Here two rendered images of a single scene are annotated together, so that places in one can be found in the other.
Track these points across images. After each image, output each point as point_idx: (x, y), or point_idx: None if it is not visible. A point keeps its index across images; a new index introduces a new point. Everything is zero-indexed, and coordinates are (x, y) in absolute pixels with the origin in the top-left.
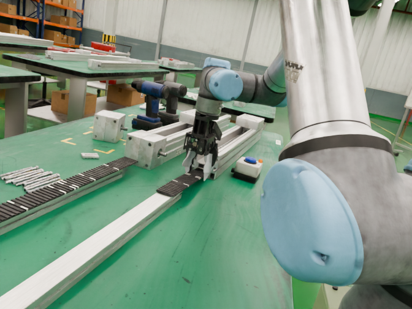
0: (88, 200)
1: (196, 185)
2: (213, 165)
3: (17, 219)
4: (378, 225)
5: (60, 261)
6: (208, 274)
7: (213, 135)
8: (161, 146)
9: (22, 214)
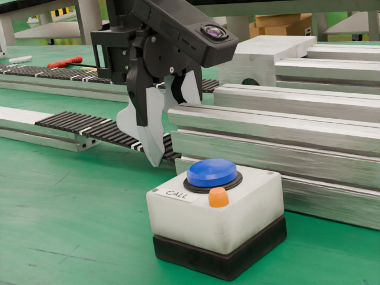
0: (87, 103)
1: (142, 165)
2: (138, 122)
3: (39, 85)
4: None
5: None
6: None
7: (124, 31)
8: (253, 74)
9: (37, 80)
